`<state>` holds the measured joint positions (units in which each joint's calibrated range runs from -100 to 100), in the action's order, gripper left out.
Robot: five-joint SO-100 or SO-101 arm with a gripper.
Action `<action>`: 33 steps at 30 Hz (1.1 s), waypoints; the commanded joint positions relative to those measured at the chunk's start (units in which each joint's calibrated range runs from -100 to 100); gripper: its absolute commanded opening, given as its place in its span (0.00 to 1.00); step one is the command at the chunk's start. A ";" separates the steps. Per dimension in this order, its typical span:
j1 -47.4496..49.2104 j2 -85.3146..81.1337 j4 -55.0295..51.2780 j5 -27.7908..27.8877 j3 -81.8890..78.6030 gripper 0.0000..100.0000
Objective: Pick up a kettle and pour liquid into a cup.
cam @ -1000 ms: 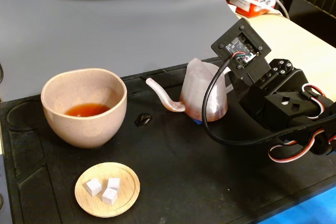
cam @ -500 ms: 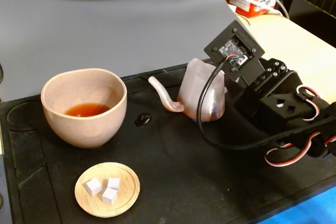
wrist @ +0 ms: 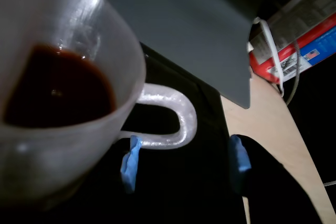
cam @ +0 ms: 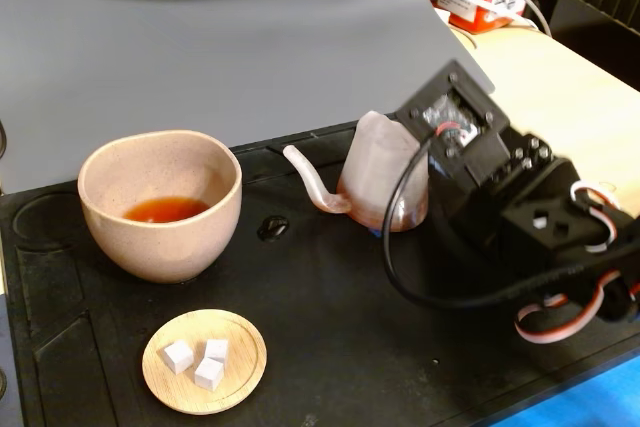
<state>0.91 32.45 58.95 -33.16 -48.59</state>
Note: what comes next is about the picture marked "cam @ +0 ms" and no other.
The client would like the brown tea liquid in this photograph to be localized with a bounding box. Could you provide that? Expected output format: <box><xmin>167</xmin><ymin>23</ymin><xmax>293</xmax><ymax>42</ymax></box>
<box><xmin>122</xmin><ymin>196</ymin><xmax>211</xmax><ymax>224</ymax></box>

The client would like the white sugar cube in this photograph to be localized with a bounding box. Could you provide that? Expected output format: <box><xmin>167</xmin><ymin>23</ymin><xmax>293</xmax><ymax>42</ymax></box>
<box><xmin>158</xmin><ymin>339</ymin><xmax>196</xmax><ymax>376</ymax></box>
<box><xmin>193</xmin><ymin>356</ymin><xmax>225</xmax><ymax>392</ymax></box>
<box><xmin>203</xmin><ymin>338</ymin><xmax>230</xmax><ymax>363</ymax></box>

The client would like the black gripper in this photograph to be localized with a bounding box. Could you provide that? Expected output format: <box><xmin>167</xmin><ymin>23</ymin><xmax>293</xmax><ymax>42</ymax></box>
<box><xmin>427</xmin><ymin>131</ymin><xmax>582</xmax><ymax>254</ymax></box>

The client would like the dark liquid puddle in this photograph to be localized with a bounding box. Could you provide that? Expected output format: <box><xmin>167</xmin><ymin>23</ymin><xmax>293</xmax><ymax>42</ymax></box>
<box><xmin>256</xmin><ymin>215</ymin><xmax>290</xmax><ymax>243</ymax></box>

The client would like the pink speckled ceramic cup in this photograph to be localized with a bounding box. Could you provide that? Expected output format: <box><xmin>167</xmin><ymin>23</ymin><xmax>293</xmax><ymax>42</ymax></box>
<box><xmin>76</xmin><ymin>129</ymin><xmax>244</xmax><ymax>284</ymax></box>

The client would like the round wooden coaster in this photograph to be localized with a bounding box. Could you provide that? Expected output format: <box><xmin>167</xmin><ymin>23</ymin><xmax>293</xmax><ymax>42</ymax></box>
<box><xmin>141</xmin><ymin>308</ymin><xmax>268</xmax><ymax>416</ymax></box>

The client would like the white round cable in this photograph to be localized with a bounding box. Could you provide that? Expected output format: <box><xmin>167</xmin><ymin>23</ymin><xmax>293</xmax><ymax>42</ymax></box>
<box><xmin>484</xmin><ymin>0</ymin><xmax>553</xmax><ymax>38</ymax></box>

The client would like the black camera cable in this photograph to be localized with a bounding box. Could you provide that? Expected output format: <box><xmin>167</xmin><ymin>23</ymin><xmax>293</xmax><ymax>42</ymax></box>
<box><xmin>382</xmin><ymin>134</ymin><xmax>640</xmax><ymax>309</ymax></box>

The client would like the translucent pink plastic kettle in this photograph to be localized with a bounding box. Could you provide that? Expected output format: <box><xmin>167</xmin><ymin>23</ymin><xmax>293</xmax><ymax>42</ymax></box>
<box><xmin>282</xmin><ymin>110</ymin><xmax>431</xmax><ymax>234</ymax></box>

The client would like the blue sheet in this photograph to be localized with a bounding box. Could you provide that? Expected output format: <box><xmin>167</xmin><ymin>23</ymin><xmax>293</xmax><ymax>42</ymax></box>
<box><xmin>487</xmin><ymin>356</ymin><xmax>640</xmax><ymax>427</ymax></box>

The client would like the red white black servo wire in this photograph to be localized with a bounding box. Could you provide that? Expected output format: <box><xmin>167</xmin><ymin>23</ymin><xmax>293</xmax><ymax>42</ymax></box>
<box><xmin>514</xmin><ymin>181</ymin><xmax>640</xmax><ymax>344</ymax></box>

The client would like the black rubber tray mat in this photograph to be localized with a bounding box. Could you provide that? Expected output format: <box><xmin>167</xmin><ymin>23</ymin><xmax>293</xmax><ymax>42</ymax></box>
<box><xmin>0</xmin><ymin>116</ymin><xmax>640</xmax><ymax>427</ymax></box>

